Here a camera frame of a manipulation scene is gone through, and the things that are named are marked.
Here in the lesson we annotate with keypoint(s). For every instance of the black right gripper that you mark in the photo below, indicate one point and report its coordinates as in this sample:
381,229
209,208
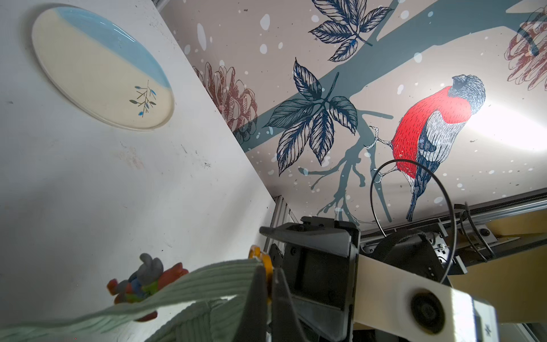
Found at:
320,265

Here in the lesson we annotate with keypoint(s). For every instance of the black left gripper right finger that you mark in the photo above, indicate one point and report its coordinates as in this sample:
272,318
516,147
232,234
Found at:
285,321

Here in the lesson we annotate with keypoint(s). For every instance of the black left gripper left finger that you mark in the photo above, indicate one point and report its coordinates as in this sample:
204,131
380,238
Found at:
253,323

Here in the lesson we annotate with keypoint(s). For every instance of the green fabric handbag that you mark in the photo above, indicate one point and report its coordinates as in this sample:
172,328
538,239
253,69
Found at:
215,281

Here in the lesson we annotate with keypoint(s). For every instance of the colourful figure keychain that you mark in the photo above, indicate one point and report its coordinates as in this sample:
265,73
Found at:
149,279

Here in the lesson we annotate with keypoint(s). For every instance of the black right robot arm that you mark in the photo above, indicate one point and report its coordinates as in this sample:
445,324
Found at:
411,251

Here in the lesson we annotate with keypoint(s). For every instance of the cream and blue plate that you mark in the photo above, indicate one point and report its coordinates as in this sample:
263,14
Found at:
102,69

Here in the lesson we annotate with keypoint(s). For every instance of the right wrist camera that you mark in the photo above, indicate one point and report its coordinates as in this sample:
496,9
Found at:
418,309

